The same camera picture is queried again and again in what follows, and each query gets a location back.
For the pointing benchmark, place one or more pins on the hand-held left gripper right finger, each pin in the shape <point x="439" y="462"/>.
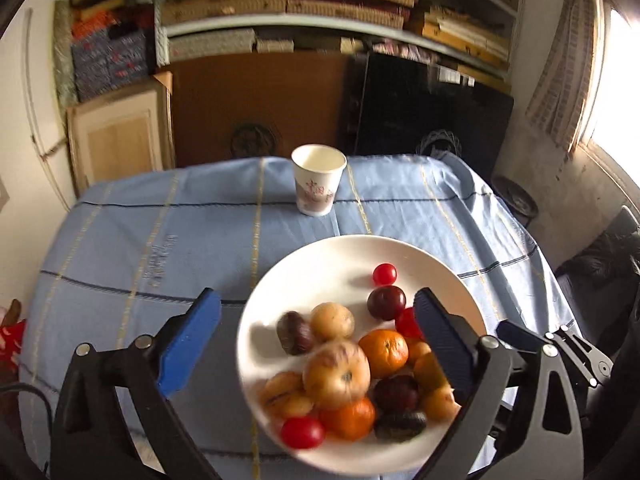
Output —
<point x="445" y="345"/>

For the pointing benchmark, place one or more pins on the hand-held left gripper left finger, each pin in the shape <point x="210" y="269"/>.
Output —
<point x="190" y="342"/>

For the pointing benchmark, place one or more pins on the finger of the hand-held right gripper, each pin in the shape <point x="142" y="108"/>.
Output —
<point x="520" y="335"/>

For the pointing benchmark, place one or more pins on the small yellow-orange kumquat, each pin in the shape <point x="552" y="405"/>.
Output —
<point x="417" y="350"/>

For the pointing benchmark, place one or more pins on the red cherry tomato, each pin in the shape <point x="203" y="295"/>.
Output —
<point x="384" y="274"/>
<point x="406" y="322"/>
<point x="301" y="432"/>

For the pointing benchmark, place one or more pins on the dark red plum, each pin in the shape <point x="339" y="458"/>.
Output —
<point x="396" y="392"/>
<point x="386" y="302"/>

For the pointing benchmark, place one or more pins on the dark brown water chestnut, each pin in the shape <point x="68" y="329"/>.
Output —
<point x="400" y="426"/>
<point x="295" y="332"/>

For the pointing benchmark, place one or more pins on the large striped tan apple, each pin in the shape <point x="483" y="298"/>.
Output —
<point x="336" y="375"/>

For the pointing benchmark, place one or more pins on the small tan passion fruit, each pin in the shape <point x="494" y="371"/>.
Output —
<point x="295" y="406"/>

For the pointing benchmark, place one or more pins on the white oval plate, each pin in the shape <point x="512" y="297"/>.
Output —
<point x="320" y="270"/>

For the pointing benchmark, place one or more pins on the blue checked tablecloth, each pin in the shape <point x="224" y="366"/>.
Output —
<point x="150" y="240"/>

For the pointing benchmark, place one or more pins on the black round stool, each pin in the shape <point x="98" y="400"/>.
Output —
<point x="517" y="200"/>

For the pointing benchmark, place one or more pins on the red white checked cloth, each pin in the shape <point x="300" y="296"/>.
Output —
<point x="10" y="345"/>

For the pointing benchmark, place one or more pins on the white printed paper cup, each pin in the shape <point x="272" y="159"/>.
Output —
<point x="318" y="180"/>

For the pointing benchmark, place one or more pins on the light wood framed panel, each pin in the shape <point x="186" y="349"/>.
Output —
<point x="117" y="140"/>

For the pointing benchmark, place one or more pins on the black glossy panel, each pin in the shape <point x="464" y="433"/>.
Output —
<point x="430" y="105"/>

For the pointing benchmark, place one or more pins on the brown wooden board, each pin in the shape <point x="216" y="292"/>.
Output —
<point x="250" y="105"/>

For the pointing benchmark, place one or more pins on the bright window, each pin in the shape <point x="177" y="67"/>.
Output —
<point x="615" y="85"/>

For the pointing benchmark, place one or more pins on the patterned beige curtain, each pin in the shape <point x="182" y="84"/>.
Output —
<point x="565" y="65"/>

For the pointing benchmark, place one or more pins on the white leaning board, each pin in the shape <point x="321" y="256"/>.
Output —
<point x="35" y="110"/>

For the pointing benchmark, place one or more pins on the pile of blue patterned cases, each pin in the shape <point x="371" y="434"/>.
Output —
<point x="110" y="55"/>

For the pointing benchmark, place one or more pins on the grey marble slab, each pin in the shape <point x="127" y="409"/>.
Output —
<point x="62" y="60"/>

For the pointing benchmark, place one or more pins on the white metal shelf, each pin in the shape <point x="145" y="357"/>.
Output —
<point x="225" y="25"/>

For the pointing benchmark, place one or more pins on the stack of patterned flat boxes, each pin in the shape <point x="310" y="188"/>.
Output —
<point x="225" y="5"/>

